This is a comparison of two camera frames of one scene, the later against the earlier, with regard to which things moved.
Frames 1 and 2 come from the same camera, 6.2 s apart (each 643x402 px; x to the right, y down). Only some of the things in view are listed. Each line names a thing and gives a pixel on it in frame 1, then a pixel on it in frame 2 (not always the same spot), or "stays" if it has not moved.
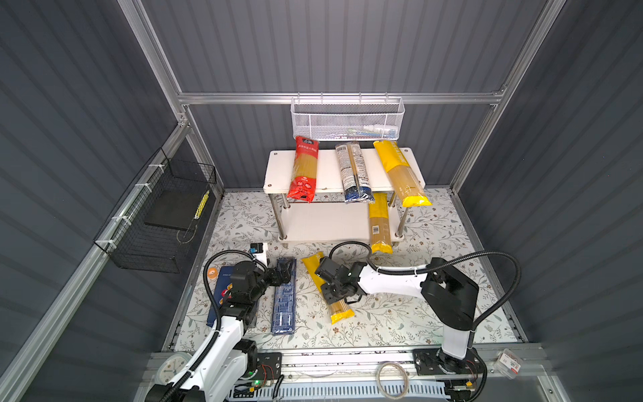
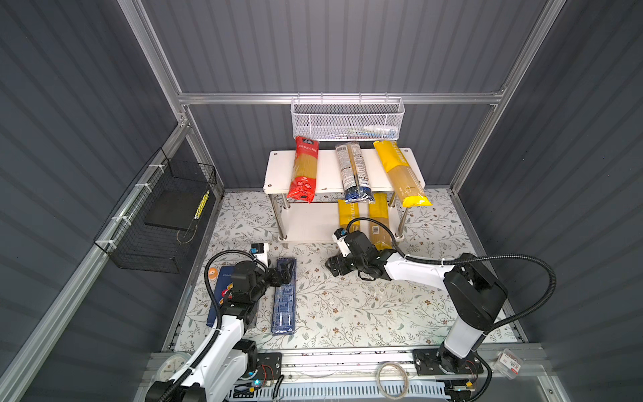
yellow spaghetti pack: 379,224 stays
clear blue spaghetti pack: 356,183 stays
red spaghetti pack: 304,170 stays
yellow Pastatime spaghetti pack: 338,311 → 347,213
